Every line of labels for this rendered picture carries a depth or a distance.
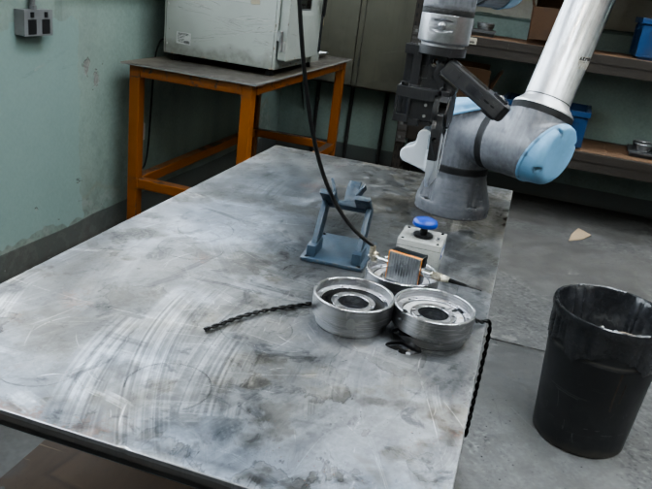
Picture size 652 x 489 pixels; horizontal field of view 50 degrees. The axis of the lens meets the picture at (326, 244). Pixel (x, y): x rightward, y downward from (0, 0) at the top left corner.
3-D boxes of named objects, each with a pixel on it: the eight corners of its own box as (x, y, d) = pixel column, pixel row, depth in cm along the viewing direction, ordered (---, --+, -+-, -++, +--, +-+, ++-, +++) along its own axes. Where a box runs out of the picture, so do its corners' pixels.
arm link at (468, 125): (452, 152, 149) (465, 88, 144) (506, 169, 140) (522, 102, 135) (418, 157, 140) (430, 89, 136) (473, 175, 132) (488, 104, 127)
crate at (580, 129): (582, 140, 444) (591, 105, 436) (581, 150, 410) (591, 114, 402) (501, 125, 458) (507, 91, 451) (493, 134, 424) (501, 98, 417)
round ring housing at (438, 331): (414, 358, 84) (420, 327, 82) (375, 317, 93) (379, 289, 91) (486, 349, 88) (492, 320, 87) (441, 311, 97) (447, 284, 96)
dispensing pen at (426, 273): (480, 301, 95) (371, 265, 102) (487, 273, 93) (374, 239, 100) (475, 306, 93) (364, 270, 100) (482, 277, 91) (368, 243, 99)
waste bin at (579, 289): (639, 481, 197) (686, 348, 182) (519, 447, 205) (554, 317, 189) (628, 416, 228) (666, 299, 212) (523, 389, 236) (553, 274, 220)
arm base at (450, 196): (421, 192, 153) (429, 147, 149) (490, 206, 149) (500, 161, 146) (408, 211, 139) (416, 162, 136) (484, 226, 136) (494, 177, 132)
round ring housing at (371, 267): (413, 279, 107) (417, 254, 105) (447, 310, 98) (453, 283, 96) (350, 282, 103) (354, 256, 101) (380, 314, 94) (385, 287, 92)
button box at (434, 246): (437, 274, 110) (442, 244, 108) (393, 264, 111) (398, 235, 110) (443, 257, 117) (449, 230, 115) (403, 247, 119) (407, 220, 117)
